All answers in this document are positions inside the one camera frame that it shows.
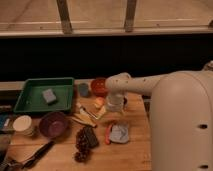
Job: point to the green plastic tray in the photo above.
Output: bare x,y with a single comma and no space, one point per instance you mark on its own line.
31,101

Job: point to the white handled knife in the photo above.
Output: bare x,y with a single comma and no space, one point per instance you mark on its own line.
83,110

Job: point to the small blue cup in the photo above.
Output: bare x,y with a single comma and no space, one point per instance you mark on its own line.
83,89

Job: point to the red yellow apple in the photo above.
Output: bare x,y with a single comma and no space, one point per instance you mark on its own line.
99,102

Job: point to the red chili pepper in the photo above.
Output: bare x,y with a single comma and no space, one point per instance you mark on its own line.
107,133

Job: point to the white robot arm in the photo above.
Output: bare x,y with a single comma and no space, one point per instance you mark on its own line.
180,115

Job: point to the dark green sponge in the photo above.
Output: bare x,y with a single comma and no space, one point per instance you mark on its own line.
91,137

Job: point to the orange red bowl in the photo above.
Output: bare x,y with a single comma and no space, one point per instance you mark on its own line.
98,87

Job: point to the white lidded container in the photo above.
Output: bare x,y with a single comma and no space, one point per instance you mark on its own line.
24,125

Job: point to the purple bowl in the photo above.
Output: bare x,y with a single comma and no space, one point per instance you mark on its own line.
53,124

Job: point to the crumpled blue grey cloth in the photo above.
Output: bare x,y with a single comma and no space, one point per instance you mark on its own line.
119,134

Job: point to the black spatula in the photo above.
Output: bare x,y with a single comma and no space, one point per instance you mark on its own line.
30,162

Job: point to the dark grape bunch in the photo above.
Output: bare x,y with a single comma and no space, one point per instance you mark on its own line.
83,148

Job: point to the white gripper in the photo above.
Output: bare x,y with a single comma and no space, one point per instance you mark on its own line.
114,103

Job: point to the blue box at left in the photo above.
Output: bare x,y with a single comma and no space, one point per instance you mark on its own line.
6,124

